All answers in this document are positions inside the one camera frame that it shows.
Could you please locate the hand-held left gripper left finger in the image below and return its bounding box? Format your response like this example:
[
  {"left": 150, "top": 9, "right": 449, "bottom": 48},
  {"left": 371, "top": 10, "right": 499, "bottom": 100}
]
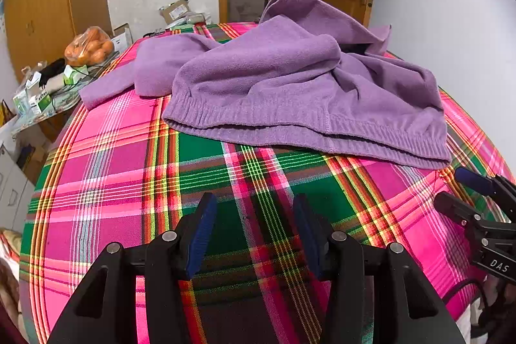
[{"left": 47, "top": 192, "right": 218, "bottom": 344}]

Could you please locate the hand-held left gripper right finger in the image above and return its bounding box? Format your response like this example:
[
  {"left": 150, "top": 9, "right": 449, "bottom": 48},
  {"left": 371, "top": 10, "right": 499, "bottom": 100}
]
[{"left": 292, "top": 194, "right": 466, "bottom": 344}]

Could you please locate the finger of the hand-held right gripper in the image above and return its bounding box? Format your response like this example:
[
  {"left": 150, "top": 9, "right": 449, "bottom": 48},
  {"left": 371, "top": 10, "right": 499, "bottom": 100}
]
[
  {"left": 455, "top": 167, "right": 516, "bottom": 221},
  {"left": 434, "top": 191, "right": 490, "bottom": 238}
]

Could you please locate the purple knit sweater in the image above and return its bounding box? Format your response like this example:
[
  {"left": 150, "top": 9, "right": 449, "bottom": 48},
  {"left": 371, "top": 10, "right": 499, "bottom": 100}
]
[{"left": 79, "top": 0, "right": 452, "bottom": 170}]

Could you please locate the plaid bed sheet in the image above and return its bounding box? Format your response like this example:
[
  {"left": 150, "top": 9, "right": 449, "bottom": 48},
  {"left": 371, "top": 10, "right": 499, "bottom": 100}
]
[{"left": 18, "top": 22, "right": 516, "bottom": 344}]

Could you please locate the floral quilt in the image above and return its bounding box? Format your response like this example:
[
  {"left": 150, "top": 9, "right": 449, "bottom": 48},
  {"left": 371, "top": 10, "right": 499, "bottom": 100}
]
[{"left": 0, "top": 227, "right": 25, "bottom": 344}]

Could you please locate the folding table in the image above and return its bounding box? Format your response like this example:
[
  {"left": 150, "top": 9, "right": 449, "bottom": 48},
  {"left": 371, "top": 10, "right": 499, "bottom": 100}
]
[{"left": 12, "top": 50, "right": 122, "bottom": 135}]

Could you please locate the green tissue pack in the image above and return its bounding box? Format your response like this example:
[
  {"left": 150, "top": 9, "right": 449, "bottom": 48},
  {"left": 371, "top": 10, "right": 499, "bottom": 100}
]
[{"left": 62, "top": 66, "right": 87, "bottom": 87}]

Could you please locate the small white box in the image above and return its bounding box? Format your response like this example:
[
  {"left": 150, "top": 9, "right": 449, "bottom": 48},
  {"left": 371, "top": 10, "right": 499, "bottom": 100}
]
[{"left": 113, "top": 24, "right": 134, "bottom": 46}]

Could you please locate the grey parcel bag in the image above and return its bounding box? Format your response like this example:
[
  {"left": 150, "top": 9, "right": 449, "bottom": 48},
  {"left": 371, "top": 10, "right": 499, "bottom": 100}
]
[{"left": 165, "top": 14, "right": 208, "bottom": 30}]

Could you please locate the bag of oranges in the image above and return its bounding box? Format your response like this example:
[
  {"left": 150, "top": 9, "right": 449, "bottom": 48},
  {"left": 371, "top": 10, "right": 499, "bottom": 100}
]
[{"left": 64, "top": 26, "right": 115, "bottom": 67}]

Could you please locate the black pouch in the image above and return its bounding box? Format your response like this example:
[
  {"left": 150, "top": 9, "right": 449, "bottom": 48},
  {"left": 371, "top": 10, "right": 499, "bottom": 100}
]
[{"left": 40, "top": 59, "right": 67, "bottom": 81}]

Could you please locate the brown cardboard box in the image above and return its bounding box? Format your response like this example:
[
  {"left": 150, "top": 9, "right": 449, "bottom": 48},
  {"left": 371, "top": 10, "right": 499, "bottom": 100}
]
[{"left": 158, "top": 0, "right": 194, "bottom": 22}]

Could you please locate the black cable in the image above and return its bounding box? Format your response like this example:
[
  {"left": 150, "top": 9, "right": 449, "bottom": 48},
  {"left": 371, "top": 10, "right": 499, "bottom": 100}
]
[{"left": 443, "top": 279, "right": 486, "bottom": 312}]

